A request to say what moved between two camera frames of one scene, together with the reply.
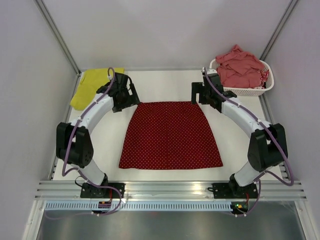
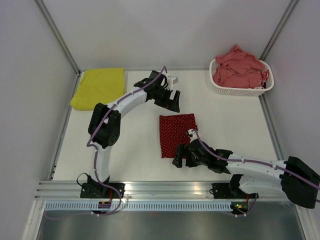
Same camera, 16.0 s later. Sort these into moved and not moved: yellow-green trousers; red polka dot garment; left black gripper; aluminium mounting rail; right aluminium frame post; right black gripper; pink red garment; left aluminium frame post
Moved: red polka dot garment; right black gripper; left black gripper
Not moved: right aluminium frame post; yellow-green trousers; pink red garment; left aluminium frame post; aluminium mounting rail
